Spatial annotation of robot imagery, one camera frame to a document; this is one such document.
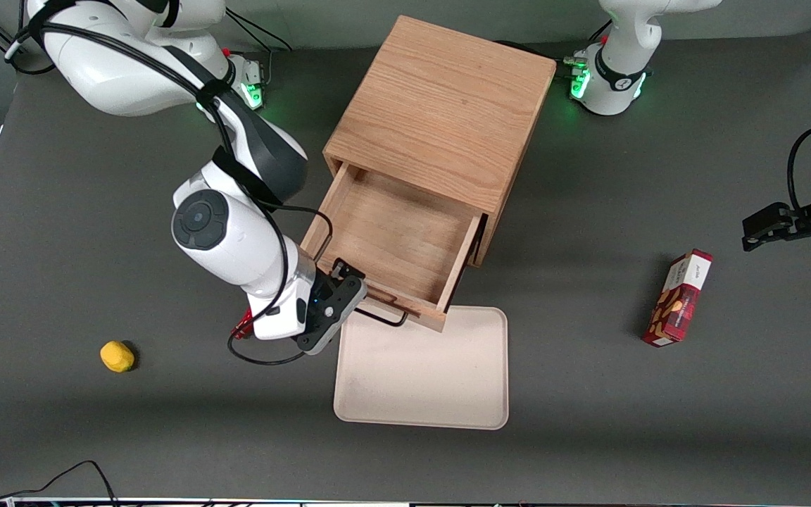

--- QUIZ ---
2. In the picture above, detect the black left base cable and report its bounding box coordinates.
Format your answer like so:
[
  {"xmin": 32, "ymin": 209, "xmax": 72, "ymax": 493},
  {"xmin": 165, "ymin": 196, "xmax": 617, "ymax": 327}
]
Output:
[{"xmin": 496, "ymin": 21, "xmax": 614, "ymax": 64}]

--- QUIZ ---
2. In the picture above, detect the wooden two-drawer cabinet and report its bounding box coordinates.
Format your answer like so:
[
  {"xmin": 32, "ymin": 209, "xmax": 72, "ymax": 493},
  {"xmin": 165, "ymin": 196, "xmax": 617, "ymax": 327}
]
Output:
[{"xmin": 323, "ymin": 14, "xmax": 558, "ymax": 267}]

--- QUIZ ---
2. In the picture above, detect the wooden drawer with handle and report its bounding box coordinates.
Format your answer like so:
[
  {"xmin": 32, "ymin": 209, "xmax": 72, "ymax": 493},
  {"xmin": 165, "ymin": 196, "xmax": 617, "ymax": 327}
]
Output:
[{"xmin": 300, "ymin": 162, "xmax": 486, "ymax": 333}]

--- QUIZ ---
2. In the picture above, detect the black right base cable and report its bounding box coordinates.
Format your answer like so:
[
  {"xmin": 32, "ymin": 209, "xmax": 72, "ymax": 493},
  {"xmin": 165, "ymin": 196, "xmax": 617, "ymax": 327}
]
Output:
[{"xmin": 225, "ymin": 7, "xmax": 294, "ymax": 89}]

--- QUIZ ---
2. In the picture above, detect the beige plastic tray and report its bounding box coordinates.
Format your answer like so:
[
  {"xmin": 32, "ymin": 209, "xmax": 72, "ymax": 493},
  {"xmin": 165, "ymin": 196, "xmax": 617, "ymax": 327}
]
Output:
[{"xmin": 333, "ymin": 304, "xmax": 510, "ymax": 430}]

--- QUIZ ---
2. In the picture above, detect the red cookie box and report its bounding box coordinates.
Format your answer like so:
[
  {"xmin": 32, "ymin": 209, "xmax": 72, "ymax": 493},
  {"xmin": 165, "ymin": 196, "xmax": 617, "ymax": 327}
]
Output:
[{"xmin": 642, "ymin": 249, "xmax": 714, "ymax": 347}]

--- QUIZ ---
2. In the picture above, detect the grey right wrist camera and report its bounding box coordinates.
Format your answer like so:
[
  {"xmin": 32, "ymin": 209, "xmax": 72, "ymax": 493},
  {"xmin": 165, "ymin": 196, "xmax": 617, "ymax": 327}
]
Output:
[{"xmin": 296, "ymin": 275, "xmax": 368, "ymax": 355}]

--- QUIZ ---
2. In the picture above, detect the black cable on floor edge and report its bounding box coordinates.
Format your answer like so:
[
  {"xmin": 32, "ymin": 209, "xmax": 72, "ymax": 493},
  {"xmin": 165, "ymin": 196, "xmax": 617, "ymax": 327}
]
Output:
[{"xmin": 0, "ymin": 445, "xmax": 119, "ymax": 507}]

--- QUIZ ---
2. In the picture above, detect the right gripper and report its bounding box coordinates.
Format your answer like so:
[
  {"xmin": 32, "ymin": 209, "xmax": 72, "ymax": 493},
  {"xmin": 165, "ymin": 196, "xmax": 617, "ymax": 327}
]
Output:
[{"xmin": 247, "ymin": 258, "xmax": 367, "ymax": 341}]

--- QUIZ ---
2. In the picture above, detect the yellow lemon toy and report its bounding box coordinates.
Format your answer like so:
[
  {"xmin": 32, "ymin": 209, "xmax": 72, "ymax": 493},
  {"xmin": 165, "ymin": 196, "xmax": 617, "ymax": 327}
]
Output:
[{"xmin": 100, "ymin": 341, "xmax": 135, "ymax": 373}]

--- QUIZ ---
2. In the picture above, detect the black base cable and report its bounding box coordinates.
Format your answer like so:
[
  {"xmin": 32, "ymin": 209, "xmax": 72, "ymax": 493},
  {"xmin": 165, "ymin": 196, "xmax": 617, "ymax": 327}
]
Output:
[
  {"xmin": 496, "ymin": 21, "xmax": 614, "ymax": 64},
  {"xmin": 225, "ymin": 7, "xmax": 294, "ymax": 89}
]

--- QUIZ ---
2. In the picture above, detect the black metal drawer handle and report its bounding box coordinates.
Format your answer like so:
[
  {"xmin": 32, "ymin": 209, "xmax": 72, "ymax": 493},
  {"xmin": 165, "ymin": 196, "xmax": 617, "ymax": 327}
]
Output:
[{"xmin": 355, "ymin": 294, "xmax": 409, "ymax": 329}]

